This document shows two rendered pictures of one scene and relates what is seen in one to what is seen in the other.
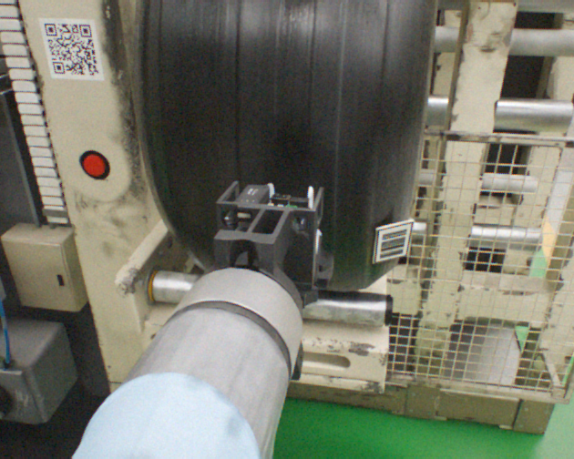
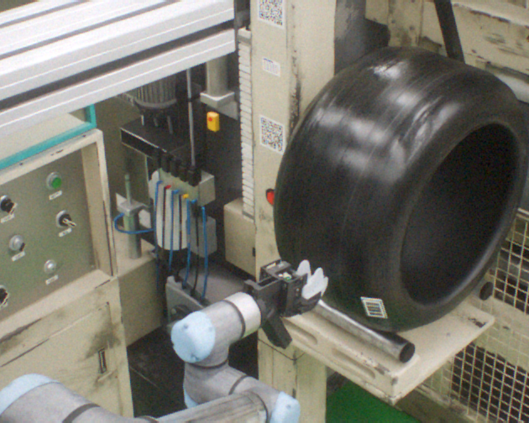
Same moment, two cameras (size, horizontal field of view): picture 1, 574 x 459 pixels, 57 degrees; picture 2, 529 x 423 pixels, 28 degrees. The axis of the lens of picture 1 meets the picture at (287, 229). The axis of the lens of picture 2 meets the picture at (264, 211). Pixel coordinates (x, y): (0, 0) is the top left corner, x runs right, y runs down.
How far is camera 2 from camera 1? 157 cm
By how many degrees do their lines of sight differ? 30
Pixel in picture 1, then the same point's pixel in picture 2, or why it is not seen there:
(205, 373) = (212, 316)
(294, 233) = (282, 288)
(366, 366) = (383, 382)
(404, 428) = not seen: outside the picture
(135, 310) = not seen: hidden behind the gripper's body
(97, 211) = (269, 224)
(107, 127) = not seen: hidden behind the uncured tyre
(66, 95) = (264, 155)
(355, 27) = (353, 206)
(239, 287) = (240, 300)
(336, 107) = (340, 237)
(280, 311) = (248, 311)
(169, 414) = (198, 320)
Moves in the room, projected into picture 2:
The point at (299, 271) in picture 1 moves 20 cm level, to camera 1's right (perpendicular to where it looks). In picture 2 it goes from (282, 303) to (380, 343)
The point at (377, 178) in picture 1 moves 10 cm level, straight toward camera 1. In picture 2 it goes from (357, 274) to (321, 298)
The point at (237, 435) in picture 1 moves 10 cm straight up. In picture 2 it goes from (210, 331) to (207, 283)
